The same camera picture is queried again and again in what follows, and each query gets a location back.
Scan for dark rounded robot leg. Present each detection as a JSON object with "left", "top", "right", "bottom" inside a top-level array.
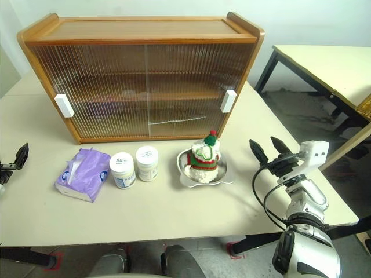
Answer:
[
  {"left": 92, "top": 248, "right": 130, "bottom": 278},
  {"left": 161, "top": 244, "right": 206, "bottom": 278}
]

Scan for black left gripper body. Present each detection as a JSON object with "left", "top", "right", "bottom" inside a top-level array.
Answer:
[{"left": 0, "top": 163, "right": 15, "bottom": 185}]

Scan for steel bowl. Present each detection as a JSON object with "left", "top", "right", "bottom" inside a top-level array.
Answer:
[{"left": 176, "top": 148, "right": 234, "bottom": 188}]

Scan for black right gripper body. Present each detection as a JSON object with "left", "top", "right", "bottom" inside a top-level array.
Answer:
[{"left": 268, "top": 155, "right": 301, "bottom": 177}]

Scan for black table leg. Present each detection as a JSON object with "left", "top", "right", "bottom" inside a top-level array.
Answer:
[
  {"left": 231, "top": 222, "right": 371, "bottom": 255},
  {"left": 0, "top": 247, "right": 57, "bottom": 268}
]

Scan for white jar pale label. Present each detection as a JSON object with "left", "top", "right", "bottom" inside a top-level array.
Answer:
[{"left": 135, "top": 145, "right": 159, "bottom": 183}]

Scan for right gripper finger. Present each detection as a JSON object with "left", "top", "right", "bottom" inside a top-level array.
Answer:
[
  {"left": 270, "top": 136, "right": 293, "bottom": 159},
  {"left": 249, "top": 138, "right": 270, "bottom": 167}
]

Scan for beige side table black frame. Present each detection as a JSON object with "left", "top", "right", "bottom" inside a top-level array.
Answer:
[{"left": 254, "top": 45, "right": 371, "bottom": 171}]

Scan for purple tissue pack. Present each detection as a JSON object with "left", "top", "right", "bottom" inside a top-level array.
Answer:
[{"left": 54, "top": 147, "right": 112, "bottom": 203}]

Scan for wooden cabinet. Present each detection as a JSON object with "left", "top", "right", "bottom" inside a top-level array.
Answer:
[{"left": 16, "top": 11, "right": 266, "bottom": 145}]

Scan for ribbed clear sliding door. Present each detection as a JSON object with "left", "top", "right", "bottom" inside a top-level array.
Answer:
[
  {"left": 28, "top": 45, "right": 149, "bottom": 138},
  {"left": 144, "top": 43, "right": 256, "bottom": 137}
]

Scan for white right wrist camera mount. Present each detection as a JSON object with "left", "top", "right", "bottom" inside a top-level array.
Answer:
[{"left": 277, "top": 140, "right": 330, "bottom": 186}]

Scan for white plush toy christmas outfit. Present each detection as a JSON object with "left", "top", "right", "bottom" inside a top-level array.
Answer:
[{"left": 185, "top": 129, "right": 223, "bottom": 185}]

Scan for white jar blue grid label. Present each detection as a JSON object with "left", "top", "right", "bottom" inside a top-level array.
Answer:
[{"left": 109, "top": 152, "right": 137, "bottom": 190}]

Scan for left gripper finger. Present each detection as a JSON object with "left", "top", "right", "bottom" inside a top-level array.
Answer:
[{"left": 14, "top": 142, "right": 29, "bottom": 170}]

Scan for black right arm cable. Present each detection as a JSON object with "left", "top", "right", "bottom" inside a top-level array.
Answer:
[{"left": 251, "top": 158, "right": 290, "bottom": 232}]

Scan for white door handle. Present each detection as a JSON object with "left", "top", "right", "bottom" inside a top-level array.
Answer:
[
  {"left": 219, "top": 89, "right": 238, "bottom": 113},
  {"left": 54, "top": 93, "right": 74, "bottom": 118}
]

